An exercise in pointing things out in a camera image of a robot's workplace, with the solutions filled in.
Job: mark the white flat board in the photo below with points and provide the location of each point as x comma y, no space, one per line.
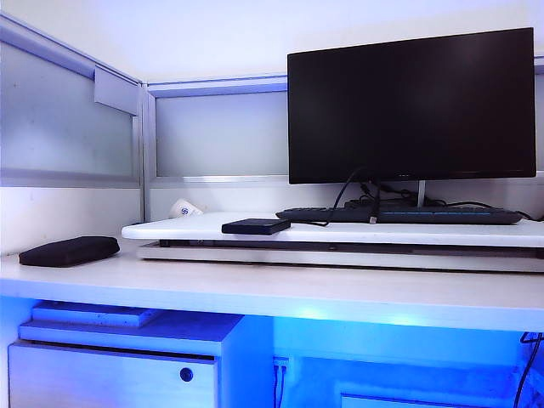
93,313

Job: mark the black keyboard blue stripe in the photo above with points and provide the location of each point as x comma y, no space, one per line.
425,215

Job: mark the frosted glass partition panel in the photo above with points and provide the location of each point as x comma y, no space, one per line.
221,136
51,123

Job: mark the silver monitor stand post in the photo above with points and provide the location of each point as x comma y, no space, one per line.
421,193

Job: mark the white desk riser top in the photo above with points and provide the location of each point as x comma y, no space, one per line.
382,234

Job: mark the grey partition bracket plate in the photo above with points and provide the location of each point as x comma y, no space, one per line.
115,90

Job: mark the white paper cup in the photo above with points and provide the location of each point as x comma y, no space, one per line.
185,209

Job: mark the black monitor foot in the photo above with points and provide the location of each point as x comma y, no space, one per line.
357,203

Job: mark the aluminium partition corner post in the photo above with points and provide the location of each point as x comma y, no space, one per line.
146,161

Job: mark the white wall socket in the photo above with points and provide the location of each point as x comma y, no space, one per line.
281,363

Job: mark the black computer monitor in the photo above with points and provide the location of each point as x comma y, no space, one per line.
408,106

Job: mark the black portable hard drive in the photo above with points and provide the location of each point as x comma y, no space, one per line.
255,226

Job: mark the white drawer cabinet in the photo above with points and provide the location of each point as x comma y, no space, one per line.
106,374

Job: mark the black soft pouch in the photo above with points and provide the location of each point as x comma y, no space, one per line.
68,251

